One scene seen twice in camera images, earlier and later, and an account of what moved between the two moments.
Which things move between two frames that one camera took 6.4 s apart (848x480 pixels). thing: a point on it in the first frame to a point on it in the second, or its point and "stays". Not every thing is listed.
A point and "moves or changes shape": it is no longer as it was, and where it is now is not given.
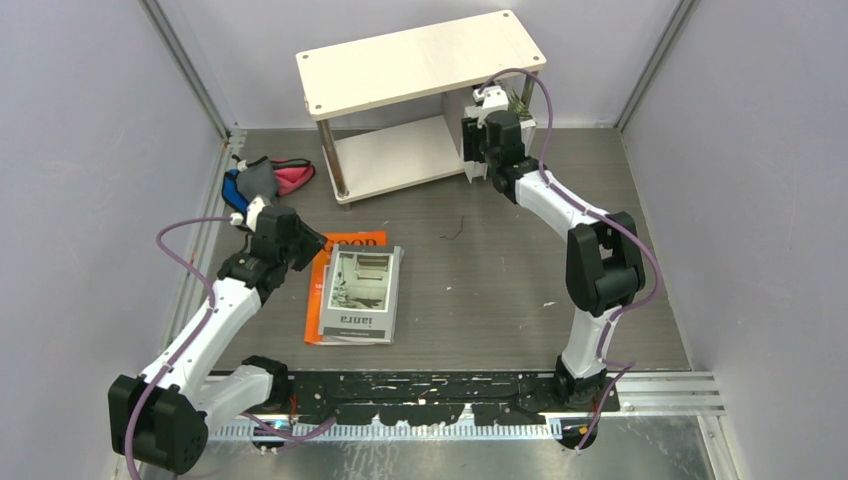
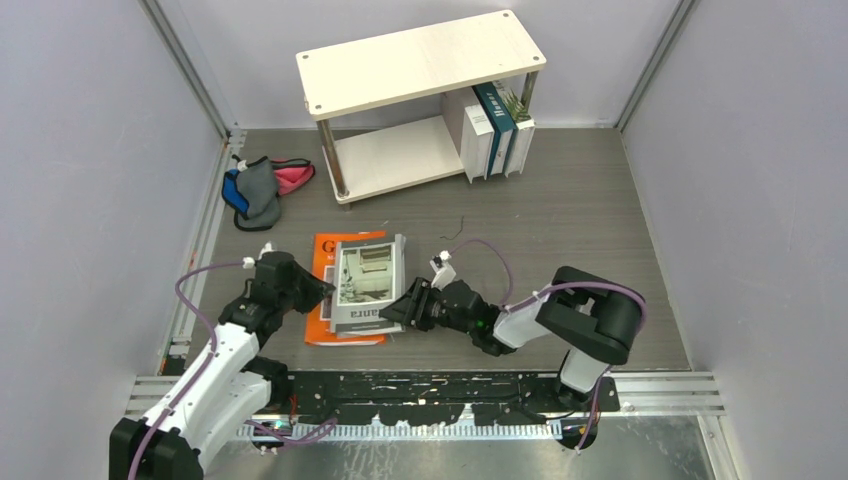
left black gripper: x=313 y=242 to x=316 y=287
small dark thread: x=456 y=234 stays
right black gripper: x=471 y=140 to x=403 y=309
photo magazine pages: x=360 y=294 moves or changes shape
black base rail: x=438 y=398 stays
